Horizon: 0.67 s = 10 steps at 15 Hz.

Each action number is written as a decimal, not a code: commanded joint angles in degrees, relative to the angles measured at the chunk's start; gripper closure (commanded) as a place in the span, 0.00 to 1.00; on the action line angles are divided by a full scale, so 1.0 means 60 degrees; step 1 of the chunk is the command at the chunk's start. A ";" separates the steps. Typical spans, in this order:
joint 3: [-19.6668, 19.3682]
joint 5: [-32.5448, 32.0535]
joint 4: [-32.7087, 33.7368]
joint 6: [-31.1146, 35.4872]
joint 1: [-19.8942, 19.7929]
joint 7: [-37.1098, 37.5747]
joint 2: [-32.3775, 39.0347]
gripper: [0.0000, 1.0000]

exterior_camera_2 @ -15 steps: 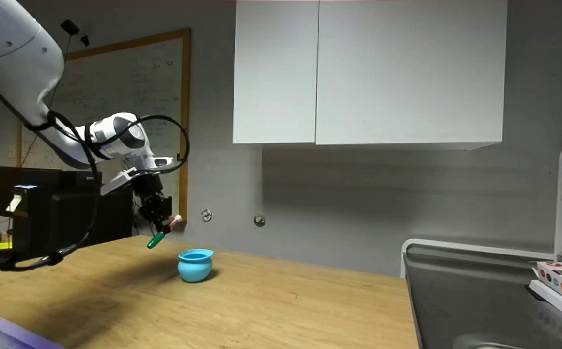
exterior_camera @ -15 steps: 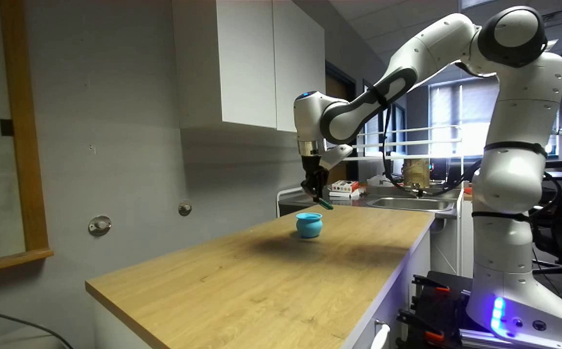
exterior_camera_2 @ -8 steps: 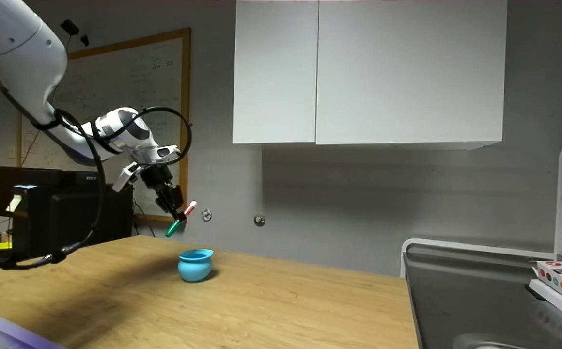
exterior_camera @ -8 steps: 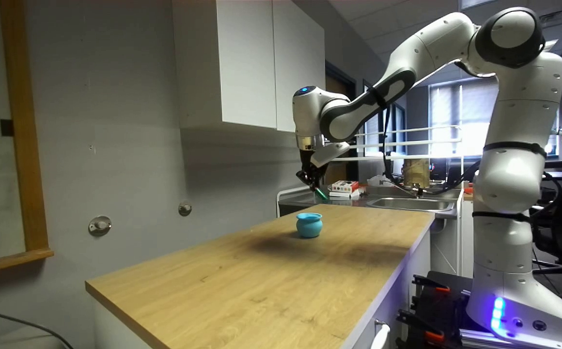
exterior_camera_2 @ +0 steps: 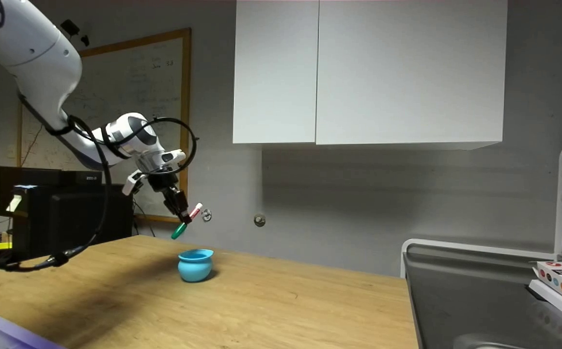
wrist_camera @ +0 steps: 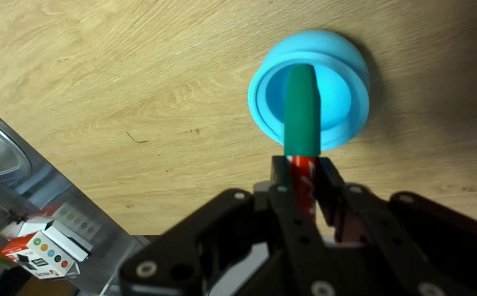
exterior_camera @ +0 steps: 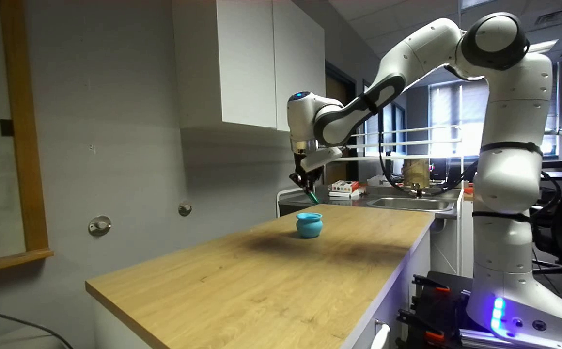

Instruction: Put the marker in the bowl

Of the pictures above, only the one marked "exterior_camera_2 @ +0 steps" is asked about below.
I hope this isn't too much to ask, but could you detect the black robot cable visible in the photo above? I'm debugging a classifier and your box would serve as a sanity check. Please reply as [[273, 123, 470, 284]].
[[0, 90, 199, 274]]

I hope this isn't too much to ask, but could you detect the metal sink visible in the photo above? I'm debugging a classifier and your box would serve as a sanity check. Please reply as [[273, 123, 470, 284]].
[[403, 245, 562, 349]]

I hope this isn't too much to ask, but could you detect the white wire rack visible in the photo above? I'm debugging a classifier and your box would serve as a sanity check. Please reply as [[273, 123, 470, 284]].
[[399, 140, 562, 282]]

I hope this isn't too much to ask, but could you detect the black equipment box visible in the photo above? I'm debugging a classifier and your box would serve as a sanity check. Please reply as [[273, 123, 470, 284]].
[[0, 166, 106, 220]]

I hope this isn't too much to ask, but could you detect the black computer tower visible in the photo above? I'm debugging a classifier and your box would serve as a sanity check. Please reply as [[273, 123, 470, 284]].
[[11, 183, 135, 259]]

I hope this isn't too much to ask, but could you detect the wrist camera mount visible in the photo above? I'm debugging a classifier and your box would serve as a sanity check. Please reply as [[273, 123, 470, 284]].
[[120, 169, 147, 199]]

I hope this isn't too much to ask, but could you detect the small blue bowl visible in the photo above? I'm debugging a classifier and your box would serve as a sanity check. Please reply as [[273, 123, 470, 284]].
[[176, 247, 217, 286]]

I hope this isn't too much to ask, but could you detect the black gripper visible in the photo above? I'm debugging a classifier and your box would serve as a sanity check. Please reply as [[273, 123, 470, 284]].
[[145, 168, 193, 226]]

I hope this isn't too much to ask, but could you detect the white wall cabinet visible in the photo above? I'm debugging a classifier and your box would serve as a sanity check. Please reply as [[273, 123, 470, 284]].
[[230, 0, 509, 148]]

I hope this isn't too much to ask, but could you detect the wooden framed whiteboard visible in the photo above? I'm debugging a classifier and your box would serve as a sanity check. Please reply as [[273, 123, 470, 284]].
[[15, 26, 193, 228]]

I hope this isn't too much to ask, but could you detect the red green marker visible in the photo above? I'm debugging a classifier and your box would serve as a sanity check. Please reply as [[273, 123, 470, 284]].
[[168, 202, 203, 243]]

